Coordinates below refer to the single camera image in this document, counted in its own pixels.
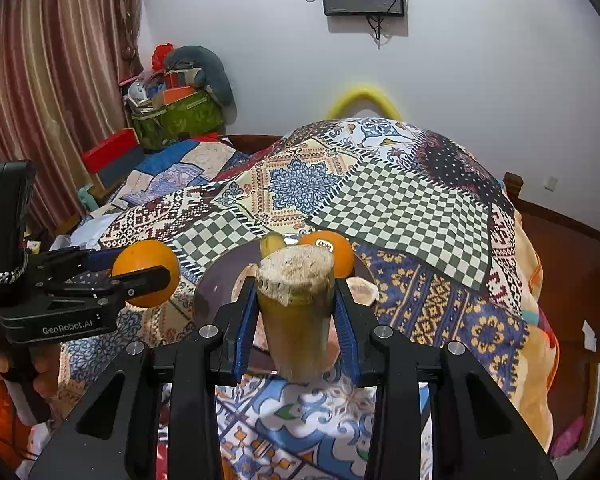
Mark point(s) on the striped brown curtain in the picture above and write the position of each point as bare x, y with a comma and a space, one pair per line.
45, 85

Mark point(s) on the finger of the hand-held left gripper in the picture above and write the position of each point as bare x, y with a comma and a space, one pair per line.
145, 282
102, 257

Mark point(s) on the grey curved pillow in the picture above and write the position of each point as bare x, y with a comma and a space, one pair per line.
215, 72

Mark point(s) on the orange box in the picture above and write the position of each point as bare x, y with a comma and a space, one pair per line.
176, 95

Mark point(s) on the large orange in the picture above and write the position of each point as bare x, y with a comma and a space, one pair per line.
336, 257
145, 257

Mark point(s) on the light blue cloth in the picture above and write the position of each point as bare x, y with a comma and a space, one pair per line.
80, 232

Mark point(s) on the red box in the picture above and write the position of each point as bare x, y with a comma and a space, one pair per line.
110, 152

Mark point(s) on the person's left hand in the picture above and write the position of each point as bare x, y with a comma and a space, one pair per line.
47, 367

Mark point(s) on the pink cloth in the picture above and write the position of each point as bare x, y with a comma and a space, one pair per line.
567, 437

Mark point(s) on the white wall socket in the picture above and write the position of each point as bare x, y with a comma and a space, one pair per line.
550, 183

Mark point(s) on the patchwork printed blanket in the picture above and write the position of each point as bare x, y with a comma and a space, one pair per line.
395, 210

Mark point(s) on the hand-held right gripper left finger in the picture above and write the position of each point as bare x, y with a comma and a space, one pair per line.
245, 327

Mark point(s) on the purple grey plate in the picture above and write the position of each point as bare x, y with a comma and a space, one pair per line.
217, 287

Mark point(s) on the yellow foam tube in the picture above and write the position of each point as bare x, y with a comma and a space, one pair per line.
362, 92

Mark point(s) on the green patterned storage bag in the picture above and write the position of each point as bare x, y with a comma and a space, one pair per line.
180, 122

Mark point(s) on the teal plush toy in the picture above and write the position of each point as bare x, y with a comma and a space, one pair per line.
88, 197

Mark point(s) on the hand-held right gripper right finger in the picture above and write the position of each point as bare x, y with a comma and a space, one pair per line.
347, 332

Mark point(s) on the red decoration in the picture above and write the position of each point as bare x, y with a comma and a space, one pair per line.
161, 55

